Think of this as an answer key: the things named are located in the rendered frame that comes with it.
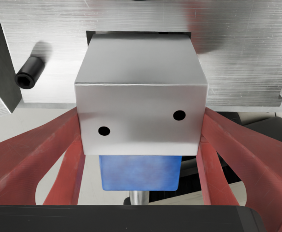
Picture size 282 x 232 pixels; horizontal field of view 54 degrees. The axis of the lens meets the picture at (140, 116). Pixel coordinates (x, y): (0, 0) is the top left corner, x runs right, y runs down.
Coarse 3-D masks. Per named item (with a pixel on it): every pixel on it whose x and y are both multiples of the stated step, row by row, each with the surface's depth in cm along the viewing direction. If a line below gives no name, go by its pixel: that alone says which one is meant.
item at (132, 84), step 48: (96, 48) 13; (144, 48) 13; (192, 48) 13; (96, 96) 10; (144, 96) 10; (192, 96) 10; (96, 144) 12; (144, 144) 12; (192, 144) 12; (144, 192) 17
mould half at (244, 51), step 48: (0, 0) 13; (48, 0) 13; (96, 0) 13; (144, 0) 13; (192, 0) 13; (240, 0) 13; (48, 48) 15; (240, 48) 14; (48, 96) 16; (240, 96) 16
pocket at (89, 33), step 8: (88, 32) 15; (96, 32) 17; (104, 32) 17; (112, 32) 17; (120, 32) 17; (128, 32) 17; (136, 32) 17; (144, 32) 17; (152, 32) 17; (160, 32) 17; (168, 32) 17; (176, 32) 17; (184, 32) 16; (88, 40) 15
